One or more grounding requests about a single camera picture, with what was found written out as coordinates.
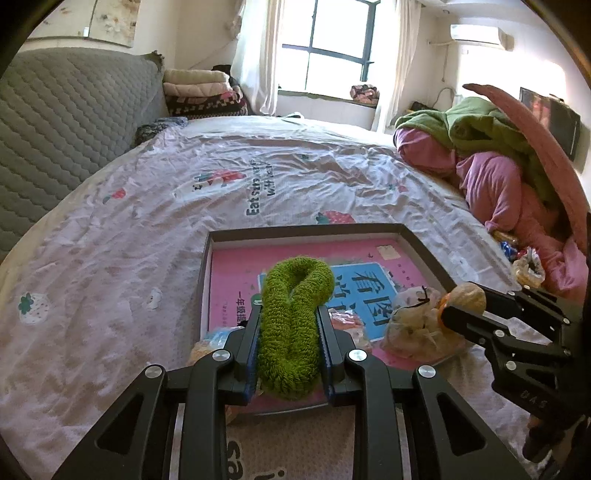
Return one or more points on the white air conditioner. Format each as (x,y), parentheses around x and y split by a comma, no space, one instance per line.
(480,37)

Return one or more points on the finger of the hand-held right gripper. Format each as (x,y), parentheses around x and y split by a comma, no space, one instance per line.
(517,304)
(466,325)

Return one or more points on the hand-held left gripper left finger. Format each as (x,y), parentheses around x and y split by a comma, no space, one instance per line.
(244,353)

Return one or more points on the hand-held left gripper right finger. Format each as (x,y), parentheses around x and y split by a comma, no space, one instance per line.
(330,360)

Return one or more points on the pale yellow mesh bath pouf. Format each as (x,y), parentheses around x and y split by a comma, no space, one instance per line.
(415,327)

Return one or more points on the yellow snack packet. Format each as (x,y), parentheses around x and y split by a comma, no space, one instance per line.
(504,236)

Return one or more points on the pink patterned cloth bundle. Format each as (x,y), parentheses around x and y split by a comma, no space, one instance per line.
(364,93)

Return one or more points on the clear bag of orange snacks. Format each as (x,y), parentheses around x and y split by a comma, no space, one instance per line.
(205,353)

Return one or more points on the pink quilt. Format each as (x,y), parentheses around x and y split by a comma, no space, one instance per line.
(498,184)

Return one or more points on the green blanket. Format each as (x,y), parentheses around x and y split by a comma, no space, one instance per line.
(480,134)

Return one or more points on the dark framed window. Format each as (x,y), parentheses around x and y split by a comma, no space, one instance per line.
(332,46)

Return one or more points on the dark patterned folded blanket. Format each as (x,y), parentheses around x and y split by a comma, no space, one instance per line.
(203,107)

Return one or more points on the grey shallow cardboard box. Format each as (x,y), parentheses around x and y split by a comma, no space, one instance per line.
(300,232)

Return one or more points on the orange tangerine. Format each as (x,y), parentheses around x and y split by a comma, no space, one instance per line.
(444,302)

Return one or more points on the pink book with blue label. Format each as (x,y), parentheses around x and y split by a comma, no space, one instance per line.
(231,277)

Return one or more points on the blue white snack cup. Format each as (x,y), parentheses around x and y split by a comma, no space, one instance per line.
(346,323)

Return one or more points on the small blue snack packet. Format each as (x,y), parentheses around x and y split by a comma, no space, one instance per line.
(509,250)

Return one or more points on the pale yellow round fruit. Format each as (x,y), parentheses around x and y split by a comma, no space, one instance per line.
(468,295)

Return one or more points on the black wall television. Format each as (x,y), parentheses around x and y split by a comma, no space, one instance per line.
(554,120)

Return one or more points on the white sheer curtain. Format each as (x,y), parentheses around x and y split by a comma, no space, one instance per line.
(256,55)
(397,60)

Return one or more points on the cream folded blanket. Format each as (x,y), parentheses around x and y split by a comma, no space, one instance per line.
(194,76)

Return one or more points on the floral wall painting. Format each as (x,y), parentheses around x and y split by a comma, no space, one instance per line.
(101,21)

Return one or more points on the grey quilted headboard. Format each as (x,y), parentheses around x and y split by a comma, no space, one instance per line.
(60,129)

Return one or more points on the dark blue knitted cloth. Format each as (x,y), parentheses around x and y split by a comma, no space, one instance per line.
(159,129)

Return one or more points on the long pink pillow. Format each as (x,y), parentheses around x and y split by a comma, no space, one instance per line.
(545,147)

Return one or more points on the white plastic snack bag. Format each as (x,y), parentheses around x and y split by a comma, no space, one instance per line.
(530,267)

